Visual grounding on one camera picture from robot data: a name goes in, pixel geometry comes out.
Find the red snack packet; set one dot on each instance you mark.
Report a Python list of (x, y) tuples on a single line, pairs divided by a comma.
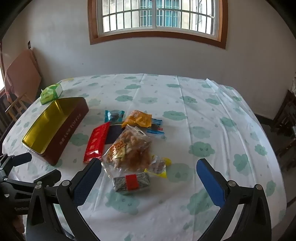
[(96, 143)]

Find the orange snack packet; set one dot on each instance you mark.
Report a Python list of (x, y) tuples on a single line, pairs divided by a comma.
[(138, 119)]

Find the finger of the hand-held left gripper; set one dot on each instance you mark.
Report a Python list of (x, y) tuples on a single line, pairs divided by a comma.
[(47, 178), (20, 159)]

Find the blue candy packet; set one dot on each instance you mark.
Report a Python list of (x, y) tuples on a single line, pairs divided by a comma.
[(113, 116)]

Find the blue and white candy wrapper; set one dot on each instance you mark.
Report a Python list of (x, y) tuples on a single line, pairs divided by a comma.
[(156, 132), (156, 121)]

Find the clear bag of fried snacks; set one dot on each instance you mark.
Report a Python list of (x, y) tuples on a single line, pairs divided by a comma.
[(131, 148)]

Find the green tissue pack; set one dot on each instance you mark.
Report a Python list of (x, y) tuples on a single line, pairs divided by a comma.
[(49, 93)]

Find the grey packet with red label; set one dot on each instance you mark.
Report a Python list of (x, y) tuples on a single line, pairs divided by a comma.
[(120, 184)]

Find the brown folded board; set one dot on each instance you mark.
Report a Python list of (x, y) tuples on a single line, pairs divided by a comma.
[(22, 74)]

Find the dark blue snack packet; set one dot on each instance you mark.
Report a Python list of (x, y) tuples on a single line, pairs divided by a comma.
[(113, 134)]

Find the dark wooden chair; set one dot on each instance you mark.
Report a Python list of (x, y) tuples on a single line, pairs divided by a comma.
[(285, 120)]

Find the dark wall switch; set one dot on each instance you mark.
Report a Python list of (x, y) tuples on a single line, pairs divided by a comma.
[(29, 44)]

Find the wood framed barred window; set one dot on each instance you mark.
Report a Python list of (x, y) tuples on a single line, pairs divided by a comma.
[(127, 16)]

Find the light wooden stool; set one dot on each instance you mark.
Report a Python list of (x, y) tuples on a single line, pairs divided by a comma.
[(14, 107)]

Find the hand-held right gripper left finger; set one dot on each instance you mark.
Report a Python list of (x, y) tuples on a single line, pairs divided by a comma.
[(85, 184)]

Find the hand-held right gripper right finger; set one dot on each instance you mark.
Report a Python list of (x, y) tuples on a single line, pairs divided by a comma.
[(211, 183)]

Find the brown and gold tin box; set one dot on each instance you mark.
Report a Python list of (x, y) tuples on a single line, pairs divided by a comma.
[(67, 129)]

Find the dark slatted wooden furniture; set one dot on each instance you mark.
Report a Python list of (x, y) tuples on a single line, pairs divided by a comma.
[(3, 111)]

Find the small yellow candy packet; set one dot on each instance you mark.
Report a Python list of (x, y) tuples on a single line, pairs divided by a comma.
[(159, 168)]

